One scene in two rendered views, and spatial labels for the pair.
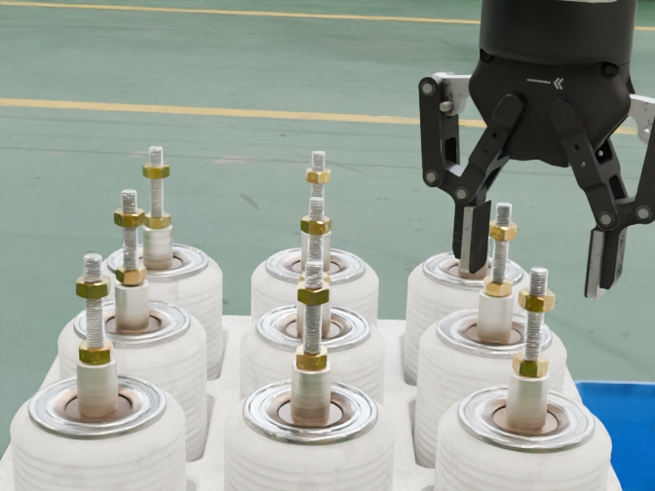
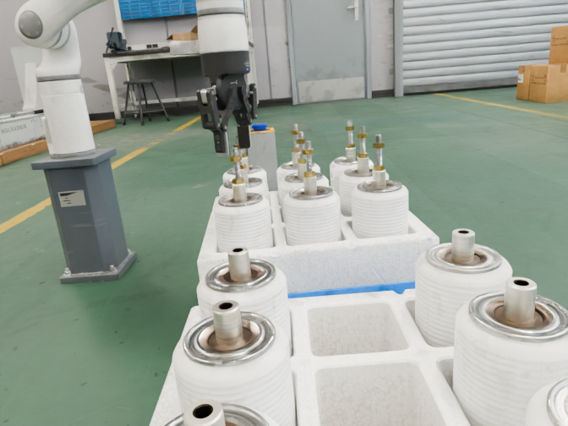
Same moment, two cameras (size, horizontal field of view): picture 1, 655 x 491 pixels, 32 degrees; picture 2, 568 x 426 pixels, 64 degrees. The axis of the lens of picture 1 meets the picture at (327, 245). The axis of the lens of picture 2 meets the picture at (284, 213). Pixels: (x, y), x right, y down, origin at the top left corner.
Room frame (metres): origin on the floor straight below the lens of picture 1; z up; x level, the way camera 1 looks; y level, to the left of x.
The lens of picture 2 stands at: (0.63, -0.86, 0.46)
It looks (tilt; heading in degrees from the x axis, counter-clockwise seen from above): 18 degrees down; 88
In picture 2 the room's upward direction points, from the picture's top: 5 degrees counter-clockwise
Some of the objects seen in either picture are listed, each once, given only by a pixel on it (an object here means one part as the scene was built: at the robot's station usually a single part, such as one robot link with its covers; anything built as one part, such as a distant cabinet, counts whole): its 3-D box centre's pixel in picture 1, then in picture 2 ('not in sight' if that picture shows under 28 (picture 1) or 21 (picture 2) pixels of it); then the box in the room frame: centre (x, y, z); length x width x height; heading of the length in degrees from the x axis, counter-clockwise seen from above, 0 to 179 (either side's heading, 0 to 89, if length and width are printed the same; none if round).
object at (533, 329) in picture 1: (533, 334); (237, 170); (0.58, -0.11, 0.30); 0.01 x 0.01 x 0.08
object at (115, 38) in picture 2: not in sight; (116, 40); (-0.85, 4.51, 0.87); 0.41 x 0.17 x 0.25; 86
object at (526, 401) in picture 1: (526, 397); (239, 193); (0.58, -0.11, 0.26); 0.02 x 0.02 x 0.03
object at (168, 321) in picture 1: (133, 323); (297, 166); (0.70, 0.13, 0.25); 0.08 x 0.08 x 0.01
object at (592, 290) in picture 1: (599, 260); (221, 144); (0.56, -0.14, 0.35); 0.02 x 0.01 x 0.04; 151
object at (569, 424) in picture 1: (524, 419); (240, 199); (0.58, -0.11, 0.25); 0.08 x 0.08 x 0.01
